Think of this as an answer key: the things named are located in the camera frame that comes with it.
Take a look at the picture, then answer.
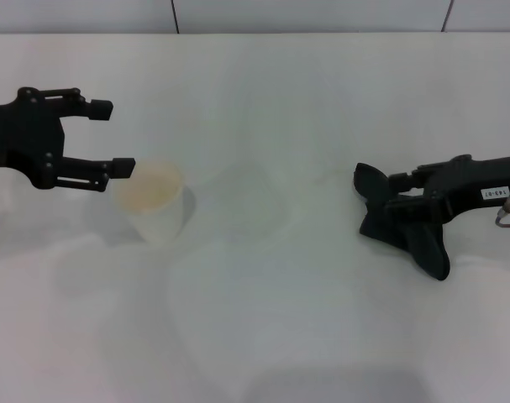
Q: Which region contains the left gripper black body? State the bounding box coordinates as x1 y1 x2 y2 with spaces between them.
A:
0 86 67 191

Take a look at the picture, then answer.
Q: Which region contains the dark blue rag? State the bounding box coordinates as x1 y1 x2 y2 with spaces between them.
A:
353 162 452 282

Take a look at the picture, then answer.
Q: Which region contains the white paper cup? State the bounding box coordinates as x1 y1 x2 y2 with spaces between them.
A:
112 160 197 244

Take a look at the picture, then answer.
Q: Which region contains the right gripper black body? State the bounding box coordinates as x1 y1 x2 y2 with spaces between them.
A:
413 153 510 224

